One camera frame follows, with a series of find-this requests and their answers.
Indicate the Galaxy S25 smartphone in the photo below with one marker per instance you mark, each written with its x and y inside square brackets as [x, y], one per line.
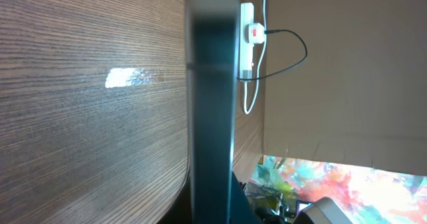
[211, 45]

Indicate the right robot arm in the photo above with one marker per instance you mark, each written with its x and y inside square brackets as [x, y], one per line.
[322, 211]

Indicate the white USB charger plug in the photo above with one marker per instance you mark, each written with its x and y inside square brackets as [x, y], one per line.
[255, 33]

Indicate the white power strip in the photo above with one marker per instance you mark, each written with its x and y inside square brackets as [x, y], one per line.
[246, 48]

